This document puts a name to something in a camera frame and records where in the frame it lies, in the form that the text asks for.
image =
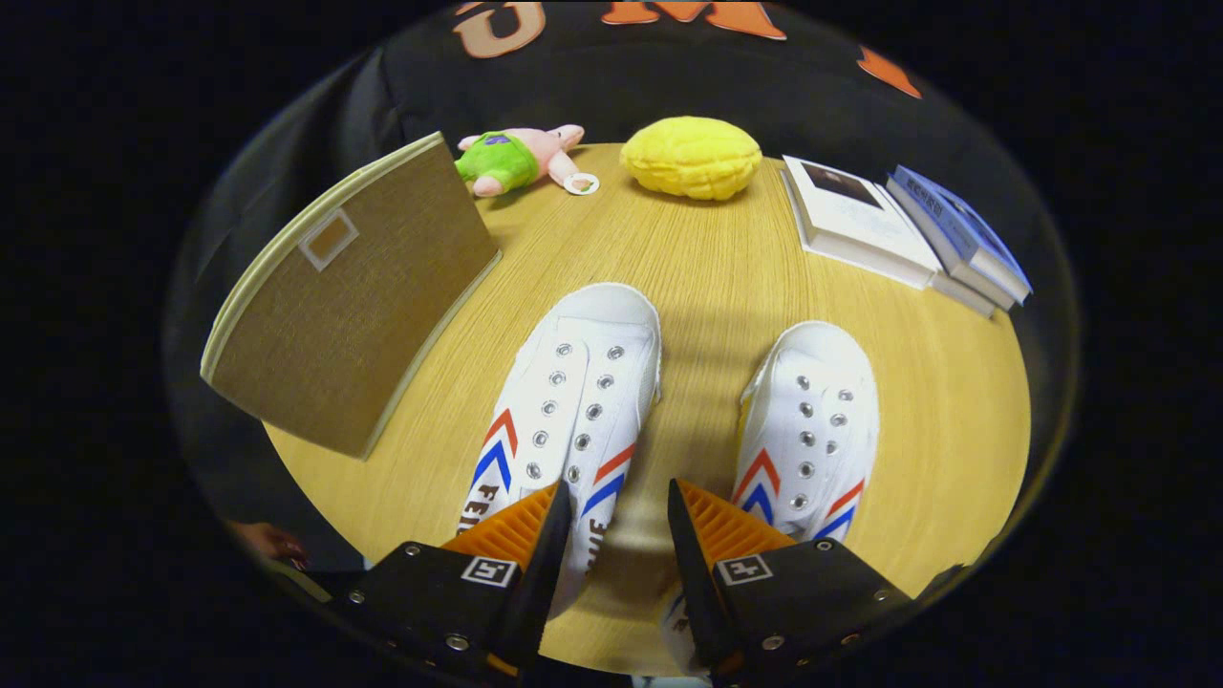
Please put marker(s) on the blue paperback book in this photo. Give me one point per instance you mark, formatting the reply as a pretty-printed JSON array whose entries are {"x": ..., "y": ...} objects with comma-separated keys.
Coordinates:
[
  {"x": 955, "y": 220},
  {"x": 984, "y": 291}
]

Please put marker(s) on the pink star plush toy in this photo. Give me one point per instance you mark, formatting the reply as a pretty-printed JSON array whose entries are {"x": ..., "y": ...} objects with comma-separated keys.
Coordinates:
[{"x": 521, "y": 158}]

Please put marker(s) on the yellow plush toy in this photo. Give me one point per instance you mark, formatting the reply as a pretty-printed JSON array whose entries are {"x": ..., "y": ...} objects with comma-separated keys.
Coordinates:
[{"x": 693, "y": 158}]

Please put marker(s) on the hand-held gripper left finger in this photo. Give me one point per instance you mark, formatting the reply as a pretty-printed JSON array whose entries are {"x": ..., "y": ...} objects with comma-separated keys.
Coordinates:
[{"x": 540, "y": 573}]

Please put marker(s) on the white canvas shoe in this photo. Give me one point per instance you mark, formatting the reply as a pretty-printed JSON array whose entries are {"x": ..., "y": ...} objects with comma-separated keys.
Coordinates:
[
  {"x": 583, "y": 382},
  {"x": 812, "y": 420}
]

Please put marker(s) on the white book with dark photo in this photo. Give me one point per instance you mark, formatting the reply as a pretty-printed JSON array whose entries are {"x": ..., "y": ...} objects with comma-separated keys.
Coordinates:
[{"x": 860, "y": 225}]

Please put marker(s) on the black backdrop cloth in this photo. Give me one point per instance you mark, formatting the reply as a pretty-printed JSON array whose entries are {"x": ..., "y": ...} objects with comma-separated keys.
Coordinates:
[{"x": 611, "y": 76}]

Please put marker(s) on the beige fabric storage box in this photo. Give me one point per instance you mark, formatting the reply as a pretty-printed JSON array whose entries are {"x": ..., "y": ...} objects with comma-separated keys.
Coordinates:
[{"x": 354, "y": 306}]

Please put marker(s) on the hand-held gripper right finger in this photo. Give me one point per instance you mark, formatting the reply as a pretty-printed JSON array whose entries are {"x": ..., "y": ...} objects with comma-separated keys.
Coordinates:
[{"x": 693, "y": 573}]

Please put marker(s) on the plain white book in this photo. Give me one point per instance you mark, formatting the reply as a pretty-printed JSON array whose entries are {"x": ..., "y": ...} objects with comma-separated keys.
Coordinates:
[{"x": 960, "y": 294}]

